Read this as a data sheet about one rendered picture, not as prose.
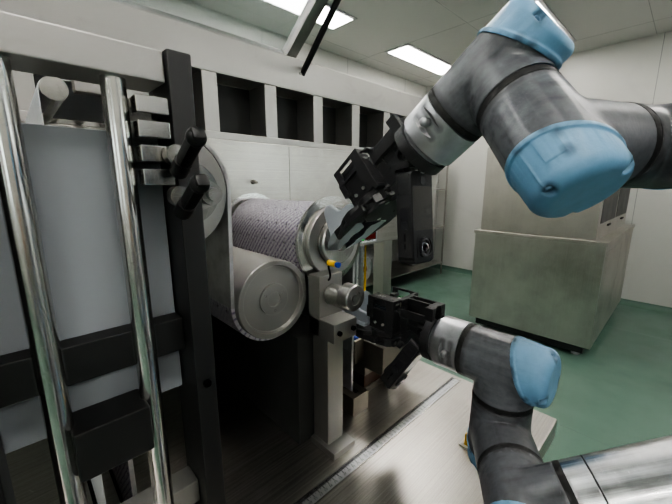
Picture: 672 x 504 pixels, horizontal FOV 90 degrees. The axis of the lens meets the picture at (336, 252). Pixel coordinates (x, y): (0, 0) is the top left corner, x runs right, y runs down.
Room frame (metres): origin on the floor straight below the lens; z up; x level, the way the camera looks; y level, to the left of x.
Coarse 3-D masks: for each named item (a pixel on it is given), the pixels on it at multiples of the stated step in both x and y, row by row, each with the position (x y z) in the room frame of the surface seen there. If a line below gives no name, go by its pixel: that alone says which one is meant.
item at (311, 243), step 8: (320, 216) 0.53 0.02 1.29; (312, 224) 0.52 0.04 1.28; (320, 224) 0.53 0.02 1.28; (312, 232) 0.52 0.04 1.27; (312, 240) 0.52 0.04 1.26; (312, 248) 0.52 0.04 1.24; (312, 256) 0.52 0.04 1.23; (320, 256) 0.53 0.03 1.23; (352, 256) 0.58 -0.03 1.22; (312, 264) 0.53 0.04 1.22; (320, 264) 0.53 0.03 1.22; (344, 264) 0.57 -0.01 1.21
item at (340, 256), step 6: (324, 228) 0.53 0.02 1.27; (324, 234) 0.52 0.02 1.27; (318, 240) 0.53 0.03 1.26; (324, 240) 0.52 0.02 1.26; (318, 246) 0.53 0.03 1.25; (324, 246) 0.52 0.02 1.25; (324, 252) 0.52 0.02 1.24; (330, 252) 0.53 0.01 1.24; (336, 252) 0.54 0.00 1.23; (342, 252) 0.55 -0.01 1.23; (348, 252) 0.56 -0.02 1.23; (324, 258) 0.54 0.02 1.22; (330, 258) 0.53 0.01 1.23; (336, 258) 0.54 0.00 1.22; (342, 258) 0.55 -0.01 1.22
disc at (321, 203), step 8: (320, 200) 0.54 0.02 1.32; (328, 200) 0.56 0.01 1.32; (336, 200) 0.57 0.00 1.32; (344, 200) 0.58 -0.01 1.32; (312, 208) 0.53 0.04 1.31; (320, 208) 0.54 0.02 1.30; (304, 216) 0.52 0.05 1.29; (312, 216) 0.53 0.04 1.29; (304, 224) 0.52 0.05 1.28; (304, 232) 0.52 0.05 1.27; (296, 240) 0.51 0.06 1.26; (304, 240) 0.52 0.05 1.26; (296, 248) 0.51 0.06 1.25; (304, 248) 0.52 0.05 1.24; (304, 256) 0.52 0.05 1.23; (304, 264) 0.52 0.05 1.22; (352, 264) 0.60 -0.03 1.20; (304, 272) 0.52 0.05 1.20; (312, 272) 0.53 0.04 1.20; (344, 272) 0.58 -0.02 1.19
